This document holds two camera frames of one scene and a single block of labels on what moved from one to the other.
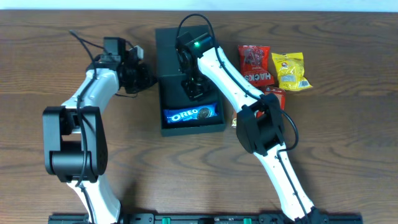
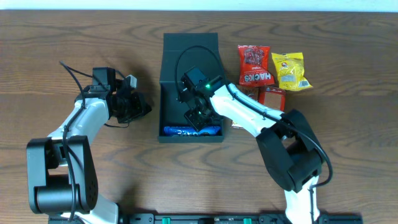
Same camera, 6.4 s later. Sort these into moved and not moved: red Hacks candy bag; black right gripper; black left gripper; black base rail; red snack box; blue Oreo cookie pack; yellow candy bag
Moved: blue Oreo cookie pack; black right gripper; black left gripper
Not moved: black base rail; red snack box; red Hacks candy bag; yellow candy bag
